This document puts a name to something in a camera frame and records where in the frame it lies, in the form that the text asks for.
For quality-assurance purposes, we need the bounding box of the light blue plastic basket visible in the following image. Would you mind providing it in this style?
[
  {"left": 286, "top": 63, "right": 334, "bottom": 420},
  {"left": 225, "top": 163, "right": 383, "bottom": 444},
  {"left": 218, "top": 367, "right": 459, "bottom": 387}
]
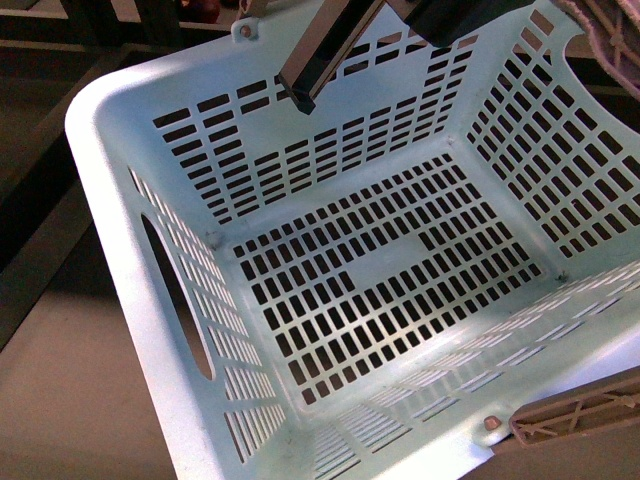
[{"left": 65, "top": 1, "right": 639, "bottom": 479}]

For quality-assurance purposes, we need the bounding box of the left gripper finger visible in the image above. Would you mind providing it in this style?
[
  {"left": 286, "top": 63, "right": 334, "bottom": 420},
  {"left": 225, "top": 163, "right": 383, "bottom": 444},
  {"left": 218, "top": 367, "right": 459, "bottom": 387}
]
[
  {"left": 405, "top": 0, "right": 531, "bottom": 47},
  {"left": 279, "top": 0, "right": 384, "bottom": 115}
]

